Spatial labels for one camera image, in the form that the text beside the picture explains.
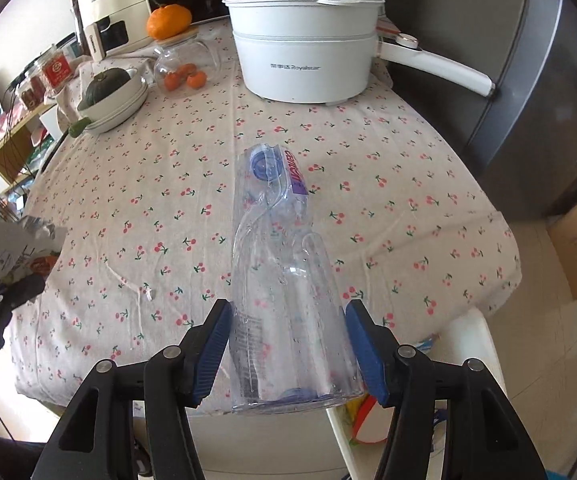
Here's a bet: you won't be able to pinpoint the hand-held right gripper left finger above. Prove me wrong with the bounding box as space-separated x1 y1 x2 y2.
31 299 232 480

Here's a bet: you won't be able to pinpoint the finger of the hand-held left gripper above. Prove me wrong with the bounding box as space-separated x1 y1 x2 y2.
0 273 47 312

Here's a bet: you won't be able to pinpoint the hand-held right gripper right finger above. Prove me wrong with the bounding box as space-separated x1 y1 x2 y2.
345 299 544 480

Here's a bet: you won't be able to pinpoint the white foil packet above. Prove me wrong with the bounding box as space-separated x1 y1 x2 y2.
0 215 69 293

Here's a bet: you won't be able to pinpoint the clear plastic bottle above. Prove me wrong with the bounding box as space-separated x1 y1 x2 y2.
228 142 364 416

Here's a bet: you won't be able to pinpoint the white plastic trash bin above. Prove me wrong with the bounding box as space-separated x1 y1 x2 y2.
133 307 506 480

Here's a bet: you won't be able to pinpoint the red yellow wrapper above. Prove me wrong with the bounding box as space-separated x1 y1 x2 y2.
351 394 395 444

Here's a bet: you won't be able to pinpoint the wooden shelf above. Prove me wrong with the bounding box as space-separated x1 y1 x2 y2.
0 100 64 181

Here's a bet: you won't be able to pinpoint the cherry print tablecloth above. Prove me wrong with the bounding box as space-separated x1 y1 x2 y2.
8 15 523 411

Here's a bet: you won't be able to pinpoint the jar with dark contents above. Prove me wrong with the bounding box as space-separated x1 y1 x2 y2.
18 67 49 108

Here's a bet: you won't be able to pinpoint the white stacked bowls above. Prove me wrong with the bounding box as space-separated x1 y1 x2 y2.
77 67 149 135

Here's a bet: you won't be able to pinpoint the dark green squash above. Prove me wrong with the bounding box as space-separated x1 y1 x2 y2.
84 67 132 108

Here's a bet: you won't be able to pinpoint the jar with red label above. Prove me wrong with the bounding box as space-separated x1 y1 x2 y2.
33 45 74 93

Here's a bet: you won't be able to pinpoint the glass jar with wooden lid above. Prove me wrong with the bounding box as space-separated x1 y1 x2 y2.
153 27 222 93

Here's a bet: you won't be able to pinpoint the white electric cooking pot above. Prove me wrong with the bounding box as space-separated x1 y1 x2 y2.
222 0 496 107

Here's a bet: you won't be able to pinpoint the large orange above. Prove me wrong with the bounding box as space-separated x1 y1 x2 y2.
147 4 192 41

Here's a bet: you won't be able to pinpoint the grey refrigerator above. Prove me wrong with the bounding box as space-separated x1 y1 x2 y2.
388 0 577 221

